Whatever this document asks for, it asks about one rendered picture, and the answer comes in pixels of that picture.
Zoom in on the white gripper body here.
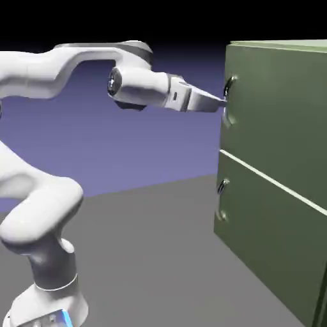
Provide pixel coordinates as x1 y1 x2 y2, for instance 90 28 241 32
186 86 227 114

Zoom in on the long curved metal handle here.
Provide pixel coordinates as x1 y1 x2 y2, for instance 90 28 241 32
222 75 238 128

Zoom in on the large green cabinet door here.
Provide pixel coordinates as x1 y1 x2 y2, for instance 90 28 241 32
218 43 327 211

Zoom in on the green cabinet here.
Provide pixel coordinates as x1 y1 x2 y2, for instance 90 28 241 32
213 39 327 327

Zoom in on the small green cabinet door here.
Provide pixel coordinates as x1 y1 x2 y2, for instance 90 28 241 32
213 153 327 327

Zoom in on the short curved metal handle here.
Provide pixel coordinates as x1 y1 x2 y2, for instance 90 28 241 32
216 178 230 222

